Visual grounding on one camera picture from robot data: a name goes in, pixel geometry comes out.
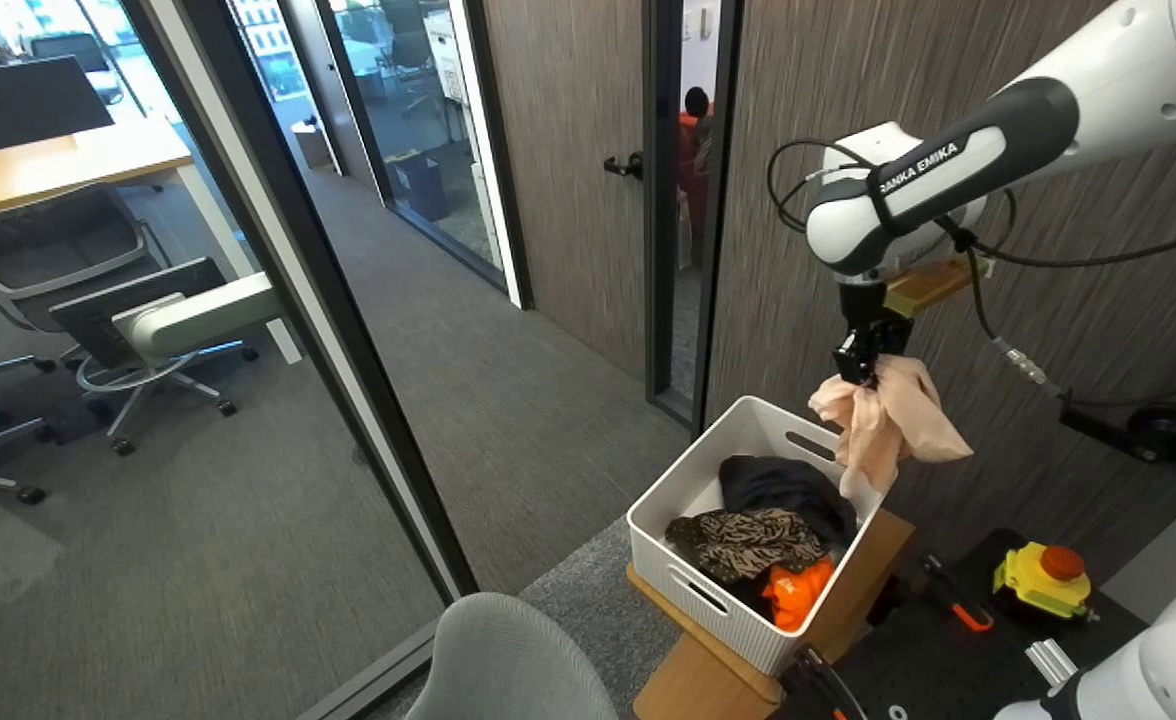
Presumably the leopard print cloth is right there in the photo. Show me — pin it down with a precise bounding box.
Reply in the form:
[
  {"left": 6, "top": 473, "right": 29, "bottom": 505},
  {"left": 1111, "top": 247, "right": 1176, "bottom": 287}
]
[{"left": 666, "top": 505, "right": 832, "bottom": 588}]

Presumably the white plastic storage box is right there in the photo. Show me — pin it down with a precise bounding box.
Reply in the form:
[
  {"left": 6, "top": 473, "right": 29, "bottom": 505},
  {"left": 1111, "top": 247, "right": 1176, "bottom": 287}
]
[{"left": 625, "top": 392, "right": 905, "bottom": 680}]

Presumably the black glass wall post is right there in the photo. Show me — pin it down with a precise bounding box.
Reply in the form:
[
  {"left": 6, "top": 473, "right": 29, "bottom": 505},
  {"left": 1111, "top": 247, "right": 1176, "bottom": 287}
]
[{"left": 123, "top": 0, "right": 479, "bottom": 600}]

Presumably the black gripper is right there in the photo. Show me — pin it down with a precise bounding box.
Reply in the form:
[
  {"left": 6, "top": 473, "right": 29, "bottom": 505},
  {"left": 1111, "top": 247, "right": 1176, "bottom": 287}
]
[{"left": 829, "top": 272, "right": 915, "bottom": 392}]

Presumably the beige cloth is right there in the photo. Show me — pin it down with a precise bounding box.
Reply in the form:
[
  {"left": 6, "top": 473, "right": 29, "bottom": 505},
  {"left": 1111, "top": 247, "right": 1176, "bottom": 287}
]
[{"left": 806, "top": 349, "right": 976, "bottom": 500}]

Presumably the wooden top desk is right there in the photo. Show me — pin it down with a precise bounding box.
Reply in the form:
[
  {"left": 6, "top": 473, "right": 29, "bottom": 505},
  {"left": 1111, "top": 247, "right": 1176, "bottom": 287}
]
[{"left": 0, "top": 117, "right": 305, "bottom": 374}]

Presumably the silver aluminium bar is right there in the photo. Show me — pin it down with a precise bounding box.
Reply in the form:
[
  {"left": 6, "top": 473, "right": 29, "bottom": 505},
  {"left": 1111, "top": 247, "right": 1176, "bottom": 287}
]
[{"left": 1021, "top": 637, "right": 1084, "bottom": 695}]

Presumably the black door handle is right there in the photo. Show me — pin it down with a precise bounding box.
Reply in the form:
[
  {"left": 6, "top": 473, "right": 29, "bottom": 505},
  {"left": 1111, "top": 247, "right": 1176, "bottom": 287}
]
[{"left": 599, "top": 148, "right": 647, "bottom": 189}]

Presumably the black cloth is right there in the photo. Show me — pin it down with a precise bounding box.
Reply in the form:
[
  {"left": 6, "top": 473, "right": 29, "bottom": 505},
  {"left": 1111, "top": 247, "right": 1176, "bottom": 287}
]
[{"left": 717, "top": 454, "right": 865, "bottom": 558}]

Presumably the office chair with foot ring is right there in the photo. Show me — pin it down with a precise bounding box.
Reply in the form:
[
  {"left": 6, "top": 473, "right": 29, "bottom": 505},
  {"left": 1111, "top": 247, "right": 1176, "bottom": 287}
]
[{"left": 44, "top": 253, "right": 284, "bottom": 460}]

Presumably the wooden door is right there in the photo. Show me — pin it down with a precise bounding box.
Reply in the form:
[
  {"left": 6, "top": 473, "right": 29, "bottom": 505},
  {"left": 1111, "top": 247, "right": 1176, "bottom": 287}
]
[{"left": 479, "top": 0, "right": 658, "bottom": 386}]

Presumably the person in orange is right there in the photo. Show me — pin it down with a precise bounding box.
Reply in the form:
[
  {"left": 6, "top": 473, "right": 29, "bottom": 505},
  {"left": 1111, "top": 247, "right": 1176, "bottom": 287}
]
[{"left": 673, "top": 86, "right": 719, "bottom": 272}]

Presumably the orange handled screwdriver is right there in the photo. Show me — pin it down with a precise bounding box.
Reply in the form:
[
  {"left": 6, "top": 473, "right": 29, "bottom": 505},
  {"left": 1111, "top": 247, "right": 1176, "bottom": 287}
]
[{"left": 926, "top": 551, "right": 999, "bottom": 642}]

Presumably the orange plastic object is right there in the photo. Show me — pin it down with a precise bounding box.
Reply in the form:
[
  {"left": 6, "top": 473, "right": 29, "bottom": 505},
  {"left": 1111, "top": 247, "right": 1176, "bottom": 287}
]
[{"left": 759, "top": 558, "right": 844, "bottom": 637}]

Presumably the black perforated board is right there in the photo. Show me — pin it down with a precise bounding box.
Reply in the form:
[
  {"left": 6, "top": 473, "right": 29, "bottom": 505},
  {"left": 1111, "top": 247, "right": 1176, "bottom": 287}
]
[{"left": 775, "top": 529, "right": 1153, "bottom": 720}]

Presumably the yellow wrist camera mount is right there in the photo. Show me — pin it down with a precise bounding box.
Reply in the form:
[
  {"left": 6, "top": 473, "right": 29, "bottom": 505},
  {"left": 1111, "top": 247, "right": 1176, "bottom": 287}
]
[{"left": 881, "top": 253, "right": 981, "bottom": 325}]

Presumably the black monitor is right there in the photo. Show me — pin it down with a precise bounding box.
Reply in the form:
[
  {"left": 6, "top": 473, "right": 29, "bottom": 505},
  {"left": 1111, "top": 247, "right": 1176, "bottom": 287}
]
[{"left": 0, "top": 47, "right": 119, "bottom": 146}]

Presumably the glass door frame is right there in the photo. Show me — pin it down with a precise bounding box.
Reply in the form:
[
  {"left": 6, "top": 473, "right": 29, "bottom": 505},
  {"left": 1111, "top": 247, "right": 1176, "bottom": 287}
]
[{"left": 321, "top": 0, "right": 529, "bottom": 318}]

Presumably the black disc with handle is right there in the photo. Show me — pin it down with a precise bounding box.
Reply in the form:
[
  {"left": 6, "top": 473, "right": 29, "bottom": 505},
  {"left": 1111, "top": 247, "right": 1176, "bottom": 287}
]
[{"left": 1057, "top": 395, "right": 1176, "bottom": 468}]

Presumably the yellow emergency stop button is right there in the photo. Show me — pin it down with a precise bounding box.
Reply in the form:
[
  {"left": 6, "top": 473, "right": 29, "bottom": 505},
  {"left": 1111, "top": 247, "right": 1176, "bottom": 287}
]
[{"left": 987, "top": 540, "right": 1102, "bottom": 624}]

